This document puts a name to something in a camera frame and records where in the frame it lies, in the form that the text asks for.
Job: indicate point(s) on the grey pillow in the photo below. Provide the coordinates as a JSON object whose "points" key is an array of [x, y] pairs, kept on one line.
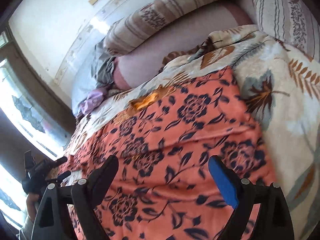
{"points": [[95, 72]]}

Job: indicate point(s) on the stained glass window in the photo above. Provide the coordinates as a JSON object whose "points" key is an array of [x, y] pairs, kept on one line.
{"points": [[33, 119]]}

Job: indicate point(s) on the orange floral garment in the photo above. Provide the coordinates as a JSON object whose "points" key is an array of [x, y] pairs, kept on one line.
{"points": [[163, 189]]}

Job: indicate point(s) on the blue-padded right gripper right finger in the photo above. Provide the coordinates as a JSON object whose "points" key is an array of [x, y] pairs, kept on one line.
{"points": [[273, 220]]}

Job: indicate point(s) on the purple floral cloth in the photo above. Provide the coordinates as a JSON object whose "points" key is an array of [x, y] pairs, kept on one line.
{"points": [[93, 100]]}

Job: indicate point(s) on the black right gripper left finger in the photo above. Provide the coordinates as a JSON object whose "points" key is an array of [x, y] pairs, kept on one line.
{"points": [[53, 220]]}

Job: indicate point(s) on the leaf-patterned fleece blanket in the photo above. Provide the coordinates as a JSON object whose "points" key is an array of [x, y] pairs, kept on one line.
{"points": [[280, 88]]}

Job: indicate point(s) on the left hand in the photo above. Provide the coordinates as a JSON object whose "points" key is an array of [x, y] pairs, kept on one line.
{"points": [[31, 201]]}

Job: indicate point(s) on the striped floral bolster pillow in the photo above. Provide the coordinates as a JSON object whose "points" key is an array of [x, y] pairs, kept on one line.
{"points": [[127, 34]]}

